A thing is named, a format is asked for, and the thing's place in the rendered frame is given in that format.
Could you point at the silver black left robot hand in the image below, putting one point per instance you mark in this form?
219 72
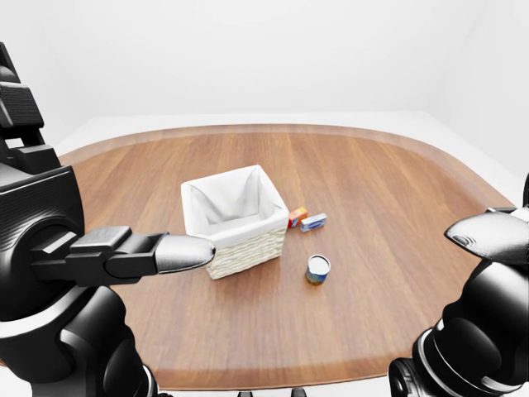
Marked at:
37 215

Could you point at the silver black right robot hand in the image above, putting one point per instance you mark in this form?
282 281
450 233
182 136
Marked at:
496 297

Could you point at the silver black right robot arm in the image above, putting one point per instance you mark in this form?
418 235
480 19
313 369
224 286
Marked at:
417 372

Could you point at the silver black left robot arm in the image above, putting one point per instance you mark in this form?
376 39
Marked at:
95 343

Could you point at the blue yellow soup tin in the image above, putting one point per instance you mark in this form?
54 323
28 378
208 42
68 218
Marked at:
318 271

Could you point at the white-lined wicker basket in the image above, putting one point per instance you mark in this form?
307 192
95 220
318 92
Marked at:
248 248

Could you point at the small blue white food box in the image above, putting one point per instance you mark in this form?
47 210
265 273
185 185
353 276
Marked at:
313 222

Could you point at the small orange food box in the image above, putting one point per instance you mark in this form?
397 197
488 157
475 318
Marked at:
298 215

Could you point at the small dark shape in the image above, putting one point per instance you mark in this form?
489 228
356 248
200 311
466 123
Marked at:
246 394
166 394
298 393

